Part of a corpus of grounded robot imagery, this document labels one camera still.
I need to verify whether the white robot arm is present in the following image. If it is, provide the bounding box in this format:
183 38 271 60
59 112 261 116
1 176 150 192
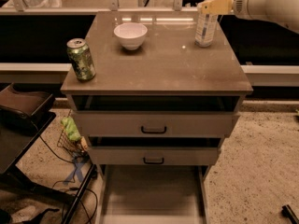
198 0 299 34

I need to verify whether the black floor cable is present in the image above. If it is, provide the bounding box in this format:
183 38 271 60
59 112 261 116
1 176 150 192
29 119 99 224

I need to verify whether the black object on floor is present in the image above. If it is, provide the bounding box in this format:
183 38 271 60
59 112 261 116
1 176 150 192
281 204 299 224

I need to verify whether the green plush toy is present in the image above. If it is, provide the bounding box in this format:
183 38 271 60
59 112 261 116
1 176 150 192
61 117 81 142

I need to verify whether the green soda can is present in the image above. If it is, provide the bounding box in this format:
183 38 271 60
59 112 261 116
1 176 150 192
66 38 95 81

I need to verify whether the upper grey drawer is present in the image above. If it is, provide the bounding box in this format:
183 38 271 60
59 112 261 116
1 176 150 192
73 112 239 137

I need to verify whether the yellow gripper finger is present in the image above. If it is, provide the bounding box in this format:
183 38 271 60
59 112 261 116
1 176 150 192
199 0 233 15

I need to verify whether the middle grey drawer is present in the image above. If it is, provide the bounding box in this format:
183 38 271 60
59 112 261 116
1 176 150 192
88 147 219 165

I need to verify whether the blue tape cross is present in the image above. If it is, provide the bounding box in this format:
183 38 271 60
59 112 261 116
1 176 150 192
63 157 89 184

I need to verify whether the wire basket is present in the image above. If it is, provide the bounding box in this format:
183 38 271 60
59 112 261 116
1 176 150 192
56 109 89 158

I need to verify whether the grey drawer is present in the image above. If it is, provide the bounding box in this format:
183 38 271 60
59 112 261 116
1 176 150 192
88 147 219 165
73 112 239 137

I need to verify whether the metal railing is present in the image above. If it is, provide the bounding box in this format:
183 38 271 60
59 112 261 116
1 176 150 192
0 0 299 16

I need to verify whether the grey drawer cabinet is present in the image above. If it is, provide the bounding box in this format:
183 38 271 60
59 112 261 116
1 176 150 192
60 10 254 224

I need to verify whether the open bottom drawer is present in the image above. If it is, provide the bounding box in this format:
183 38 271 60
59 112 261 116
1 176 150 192
95 165 210 224

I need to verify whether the clear plastic water bottle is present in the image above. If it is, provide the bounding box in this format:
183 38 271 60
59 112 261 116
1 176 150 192
195 3 218 48

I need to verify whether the black side cart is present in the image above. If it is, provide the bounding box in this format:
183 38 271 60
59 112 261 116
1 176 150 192
0 83 95 224

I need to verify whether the white ceramic bowl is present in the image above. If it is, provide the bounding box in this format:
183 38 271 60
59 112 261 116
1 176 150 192
114 22 148 50

